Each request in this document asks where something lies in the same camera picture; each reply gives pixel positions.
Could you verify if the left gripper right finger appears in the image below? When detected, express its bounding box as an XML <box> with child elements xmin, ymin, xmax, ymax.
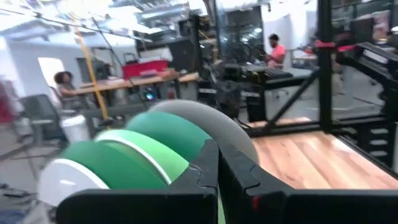
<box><xmin>218</xmin><ymin>140</ymin><xmax>398</xmax><ymax>224</ymax></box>

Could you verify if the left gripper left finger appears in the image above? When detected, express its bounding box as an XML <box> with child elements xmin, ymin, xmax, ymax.
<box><xmin>55</xmin><ymin>139</ymin><xmax>219</xmax><ymax>224</ymax></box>

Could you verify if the dark green plate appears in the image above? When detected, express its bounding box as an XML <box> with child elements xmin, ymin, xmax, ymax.
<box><xmin>60</xmin><ymin>140</ymin><xmax>169</xmax><ymax>190</ymax></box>

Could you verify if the light green plate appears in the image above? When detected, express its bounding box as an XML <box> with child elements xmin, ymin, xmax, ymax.
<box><xmin>95</xmin><ymin>129</ymin><xmax>190</xmax><ymax>185</ymax></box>

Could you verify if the teal plate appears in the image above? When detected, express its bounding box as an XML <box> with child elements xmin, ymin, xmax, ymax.
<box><xmin>125</xmin><ymin>111</ymin><xmax>213</xmax><ymax>163</ymax></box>

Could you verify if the grey plate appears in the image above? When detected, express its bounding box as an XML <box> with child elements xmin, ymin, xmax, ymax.
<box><xmin>148</xmin><ymin>99</ymin><xmax>260</xmax><ymax>165</ymax></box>

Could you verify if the white bucket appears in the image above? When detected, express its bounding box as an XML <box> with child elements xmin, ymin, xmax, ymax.
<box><xmin>60</xmin><ymin>114</ymin><xmax>91</xmax><ymax>144</ymax></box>

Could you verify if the wooden workbench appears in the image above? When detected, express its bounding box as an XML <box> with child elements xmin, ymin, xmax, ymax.
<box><xmin>73</xmin><ymin>72</ymin><xmax>200</xmax><ymax>96</ymax></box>

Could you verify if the grey office chair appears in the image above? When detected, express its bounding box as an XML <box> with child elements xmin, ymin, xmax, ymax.
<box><xmin>17</xmin><ymin>94</ymin><xmax>68</xmax><ymax>149</ymax></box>

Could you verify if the red storage bin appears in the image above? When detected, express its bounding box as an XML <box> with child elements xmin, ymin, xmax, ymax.
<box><xmin>122</xmin><ymin>59</ymin><xmax>170</xmax><ymax>80</ymax></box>

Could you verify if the black straight pole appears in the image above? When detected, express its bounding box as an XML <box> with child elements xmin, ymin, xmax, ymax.
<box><xmin>91</xmin><ymin>17</ymin><xmax>150</xmax><ymax>110</ymax></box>

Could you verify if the person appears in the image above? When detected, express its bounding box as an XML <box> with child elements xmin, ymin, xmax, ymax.
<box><xmin>53</xmin><ymin>70</ymin><xmax>78</xmax><ymax>108</ymax></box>
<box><xmin>264</xmin><ymin>33</ymin><xmax>287</xmax><ymax>70</ymax></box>

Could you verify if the black metal table frame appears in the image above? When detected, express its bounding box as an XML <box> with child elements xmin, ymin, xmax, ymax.
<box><xmin>242</xmin><ymin>0</ymin><xmax>398</xmax><ymax>175</ymax></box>

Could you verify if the yellow cable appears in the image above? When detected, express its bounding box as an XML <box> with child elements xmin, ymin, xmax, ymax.
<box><xmin>70</xmin><ymin>17</ymin><xmax>110</xmax><ymax>129</ymax></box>

